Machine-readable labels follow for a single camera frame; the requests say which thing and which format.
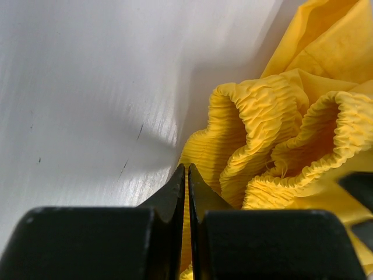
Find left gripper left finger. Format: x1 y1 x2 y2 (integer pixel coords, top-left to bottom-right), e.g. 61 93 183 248
1 165 185 279

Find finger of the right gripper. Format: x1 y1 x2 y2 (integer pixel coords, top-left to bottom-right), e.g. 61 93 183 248
351 220 373 251
338 171 373 212

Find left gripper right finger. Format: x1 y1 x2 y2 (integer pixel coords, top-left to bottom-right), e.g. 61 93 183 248
188 164 365 279

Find yellow shorts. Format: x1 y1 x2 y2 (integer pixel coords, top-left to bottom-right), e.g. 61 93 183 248
180 1 372 277

